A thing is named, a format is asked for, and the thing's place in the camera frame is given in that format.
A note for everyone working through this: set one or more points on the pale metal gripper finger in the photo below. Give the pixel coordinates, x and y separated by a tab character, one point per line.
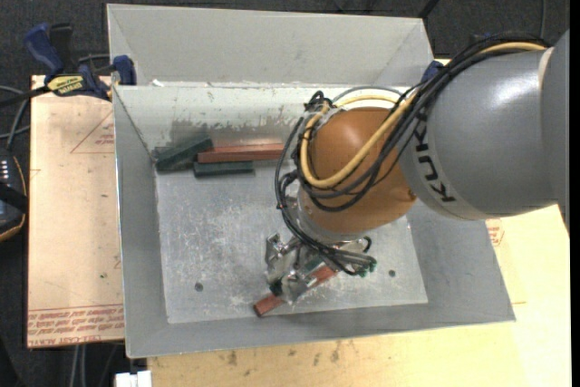
300	289
274	254

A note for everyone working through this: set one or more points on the red-brown block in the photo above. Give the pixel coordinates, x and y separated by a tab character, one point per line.
235	154
267	306

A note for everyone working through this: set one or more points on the grey metal bin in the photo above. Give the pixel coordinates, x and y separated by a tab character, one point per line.
208	231

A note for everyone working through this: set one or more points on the dark green flat block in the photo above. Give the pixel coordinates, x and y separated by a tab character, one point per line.
183	154
222	168

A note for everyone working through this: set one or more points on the brown cardboard board, red print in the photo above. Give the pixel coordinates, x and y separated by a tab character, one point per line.
72	204

